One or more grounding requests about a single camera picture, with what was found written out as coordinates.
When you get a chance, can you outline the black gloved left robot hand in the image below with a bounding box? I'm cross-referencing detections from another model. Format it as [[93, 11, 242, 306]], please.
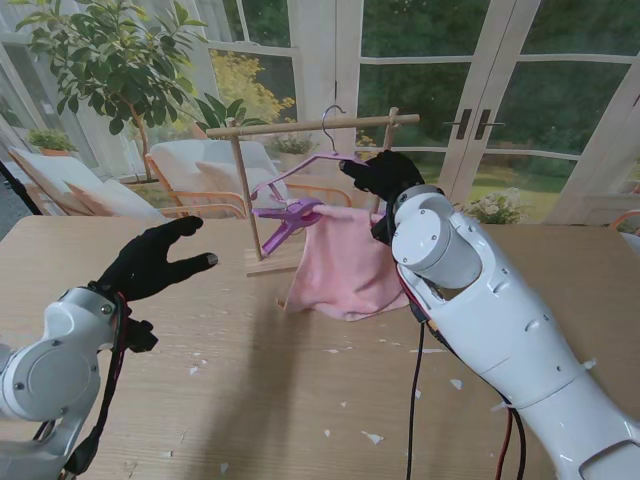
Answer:
[[94, 216, 220, 303]]

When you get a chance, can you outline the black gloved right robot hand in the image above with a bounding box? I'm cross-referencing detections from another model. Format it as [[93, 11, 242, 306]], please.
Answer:
[[339, 149, 426, 204]]

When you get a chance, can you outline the pink plastic clothes hanger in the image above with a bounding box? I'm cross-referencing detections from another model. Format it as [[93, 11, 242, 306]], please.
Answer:
[[249, 104, 396, 221]]

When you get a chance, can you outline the purple clothes peg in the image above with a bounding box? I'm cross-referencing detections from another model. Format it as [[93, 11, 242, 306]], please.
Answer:
[[251, 197, 325, 257]]

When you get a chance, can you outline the pink square towel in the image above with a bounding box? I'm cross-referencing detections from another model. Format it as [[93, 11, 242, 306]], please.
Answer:
[[284, 207, 411, 322]]

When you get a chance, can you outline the printed garden backdrop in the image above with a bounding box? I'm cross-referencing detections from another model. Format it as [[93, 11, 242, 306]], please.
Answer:
[[0, 0, 640, 234]]

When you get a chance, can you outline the wooden hanging rack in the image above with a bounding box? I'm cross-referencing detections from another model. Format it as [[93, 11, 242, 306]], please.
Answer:
[[205, 107, 421, 279]]

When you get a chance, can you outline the black tripod leg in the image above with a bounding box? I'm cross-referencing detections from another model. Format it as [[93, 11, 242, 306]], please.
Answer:
[[0, 159, 46, 217]]

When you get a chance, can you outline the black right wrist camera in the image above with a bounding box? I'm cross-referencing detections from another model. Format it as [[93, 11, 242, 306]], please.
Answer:
[[370, 212, 396, 246]]

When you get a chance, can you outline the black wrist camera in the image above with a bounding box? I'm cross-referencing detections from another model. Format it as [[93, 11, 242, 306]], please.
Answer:
[[124, 317, 160, 354], [370, 212, 396, 246]]

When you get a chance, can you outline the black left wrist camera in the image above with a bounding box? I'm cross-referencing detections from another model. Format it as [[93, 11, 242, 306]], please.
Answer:
[[124, 317, 160, 354]]

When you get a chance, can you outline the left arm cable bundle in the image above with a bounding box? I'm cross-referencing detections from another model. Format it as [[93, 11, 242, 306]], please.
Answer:
[[29, 294, 134, 476]]

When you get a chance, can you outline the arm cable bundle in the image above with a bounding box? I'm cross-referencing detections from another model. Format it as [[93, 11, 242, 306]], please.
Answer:
[[399, 274, 529, 480], [29, 294, 134, 476]]

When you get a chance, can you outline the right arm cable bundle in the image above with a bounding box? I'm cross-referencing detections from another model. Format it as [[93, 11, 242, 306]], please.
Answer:
[[399, 274, 529, 480]]

